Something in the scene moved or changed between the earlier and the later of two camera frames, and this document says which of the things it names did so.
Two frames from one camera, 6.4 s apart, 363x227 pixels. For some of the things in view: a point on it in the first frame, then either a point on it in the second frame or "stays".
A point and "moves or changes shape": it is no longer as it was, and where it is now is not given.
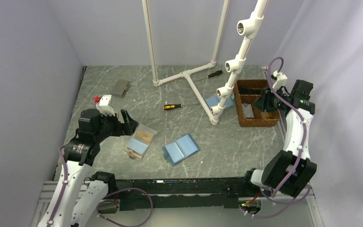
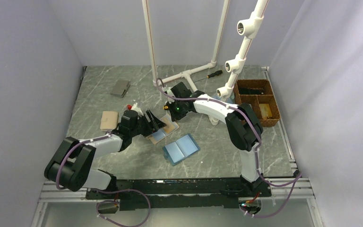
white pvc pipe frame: (220, 39) stays
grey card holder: (120, 88) stays
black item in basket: (250, 91) stays
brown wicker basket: (246, 91) stays
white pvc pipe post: (250, 28) stays
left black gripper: (126, 128) → (153, 125)
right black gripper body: (279, 93) → (177, 110)
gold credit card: (146, 135) moves or changes shape
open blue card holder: (177, 151) stays
